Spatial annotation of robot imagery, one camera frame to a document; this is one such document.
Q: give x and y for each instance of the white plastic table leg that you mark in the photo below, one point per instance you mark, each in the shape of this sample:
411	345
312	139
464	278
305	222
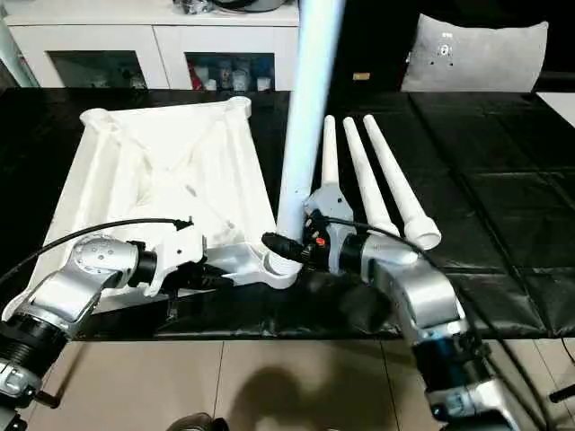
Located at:
364	170
330	148
395	179
310	112

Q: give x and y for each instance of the white plastic table top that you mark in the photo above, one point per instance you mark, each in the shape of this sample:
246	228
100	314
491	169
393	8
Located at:
179	148

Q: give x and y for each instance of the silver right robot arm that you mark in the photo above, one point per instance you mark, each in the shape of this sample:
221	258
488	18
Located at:
427	292

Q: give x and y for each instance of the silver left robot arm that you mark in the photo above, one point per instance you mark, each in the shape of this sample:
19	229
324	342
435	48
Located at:
67	292

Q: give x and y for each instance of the dark robot foot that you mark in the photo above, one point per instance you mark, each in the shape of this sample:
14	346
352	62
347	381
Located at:
200	424

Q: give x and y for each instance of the small white jar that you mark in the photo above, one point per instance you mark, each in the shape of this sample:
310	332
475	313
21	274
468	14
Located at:
238	81
209	84
262	84

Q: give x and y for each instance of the black work mat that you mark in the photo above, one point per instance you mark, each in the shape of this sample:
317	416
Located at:
494	179

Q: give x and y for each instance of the red packet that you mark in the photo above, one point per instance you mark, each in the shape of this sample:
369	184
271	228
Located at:
195	77

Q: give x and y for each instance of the black floor stand bar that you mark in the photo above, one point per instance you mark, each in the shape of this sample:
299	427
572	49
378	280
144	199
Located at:
47	399
563	395

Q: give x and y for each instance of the black cabinet with gold label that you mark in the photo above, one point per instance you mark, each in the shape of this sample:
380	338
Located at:
373	45

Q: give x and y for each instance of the black round helmet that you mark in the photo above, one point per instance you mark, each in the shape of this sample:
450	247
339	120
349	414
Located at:
251	4

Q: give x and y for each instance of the grey cushion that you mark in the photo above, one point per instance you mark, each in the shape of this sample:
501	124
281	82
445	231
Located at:
476	58

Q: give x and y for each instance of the black crumpled bundle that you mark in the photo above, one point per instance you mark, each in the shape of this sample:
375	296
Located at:
193	6

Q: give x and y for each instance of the white sideboard cabinet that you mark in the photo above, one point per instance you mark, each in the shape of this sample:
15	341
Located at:
112	36

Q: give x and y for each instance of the white flat board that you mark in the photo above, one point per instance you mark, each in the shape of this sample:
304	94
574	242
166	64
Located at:
559	108

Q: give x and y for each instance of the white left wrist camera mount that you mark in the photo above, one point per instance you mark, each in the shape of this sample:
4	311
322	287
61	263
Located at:
179	247

